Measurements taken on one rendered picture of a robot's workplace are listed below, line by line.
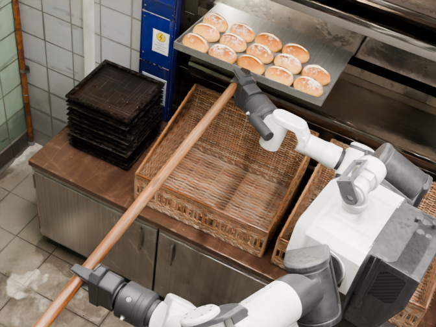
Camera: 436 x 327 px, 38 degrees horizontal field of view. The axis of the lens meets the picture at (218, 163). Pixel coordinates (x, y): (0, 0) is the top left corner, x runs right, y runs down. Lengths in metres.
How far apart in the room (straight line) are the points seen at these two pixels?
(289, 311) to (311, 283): 0.09
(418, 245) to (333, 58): 1.02
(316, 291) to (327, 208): 0.23
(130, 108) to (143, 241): 0.53
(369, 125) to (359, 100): 0.10
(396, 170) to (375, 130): 0.80
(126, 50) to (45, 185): 0.66
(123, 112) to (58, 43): 0.68
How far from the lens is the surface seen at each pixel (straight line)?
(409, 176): 1.64
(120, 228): 1.60
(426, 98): 2.31
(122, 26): 2.72
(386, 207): 1.52
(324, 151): 1.91
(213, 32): 2.25
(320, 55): 2.31
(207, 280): 2.53
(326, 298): 1.35
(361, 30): 2.07
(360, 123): 2.42
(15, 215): 3.23
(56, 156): 2.66
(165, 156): 2.59
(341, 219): 1.45
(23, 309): 2.91
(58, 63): 3.08
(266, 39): 2.25
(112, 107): 2.47
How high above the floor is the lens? 2.45
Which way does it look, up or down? 45 degrees down
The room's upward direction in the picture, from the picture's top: 10 degrees clockwise
